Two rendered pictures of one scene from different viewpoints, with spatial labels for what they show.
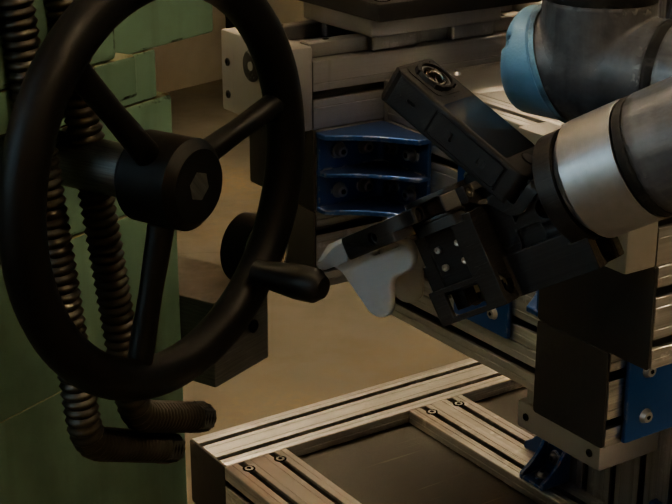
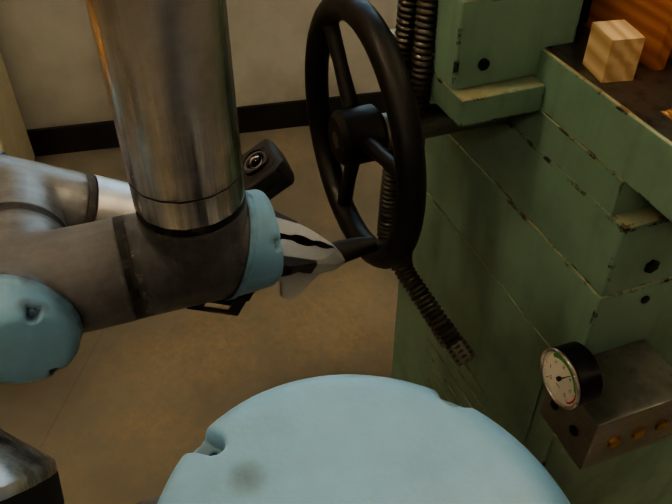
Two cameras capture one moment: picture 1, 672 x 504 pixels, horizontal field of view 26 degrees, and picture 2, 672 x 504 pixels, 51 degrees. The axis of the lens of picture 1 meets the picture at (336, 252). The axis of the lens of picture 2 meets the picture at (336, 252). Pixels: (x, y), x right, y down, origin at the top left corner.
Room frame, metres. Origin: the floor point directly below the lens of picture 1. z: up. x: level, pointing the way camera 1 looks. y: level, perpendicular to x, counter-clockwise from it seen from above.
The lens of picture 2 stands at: (1.26, -0.43, 1.21)
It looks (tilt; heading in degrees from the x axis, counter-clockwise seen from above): 41 degrees down; 126
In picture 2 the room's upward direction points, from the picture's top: straight up
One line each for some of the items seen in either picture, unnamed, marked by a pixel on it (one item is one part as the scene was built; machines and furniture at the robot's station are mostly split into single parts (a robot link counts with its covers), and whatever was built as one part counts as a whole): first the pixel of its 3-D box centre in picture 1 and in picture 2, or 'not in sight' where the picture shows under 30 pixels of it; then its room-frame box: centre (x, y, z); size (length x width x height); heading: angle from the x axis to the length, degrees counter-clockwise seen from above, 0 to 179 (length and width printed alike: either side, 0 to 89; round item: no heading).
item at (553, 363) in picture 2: (250, 258); (572, 379); (1.18, 0.07, 0.65); 0.06 x 0.04 x 0.08; 147
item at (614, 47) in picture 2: not in sight; (612, 51); (1.10, 0.22, 0.92); 0.04 x 0.03 x 0.04; 136
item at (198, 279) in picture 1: (191, 316); (613, 404); (1.22, 0.13, 0.58); 0.12 x 0.08 x 0.08; 57
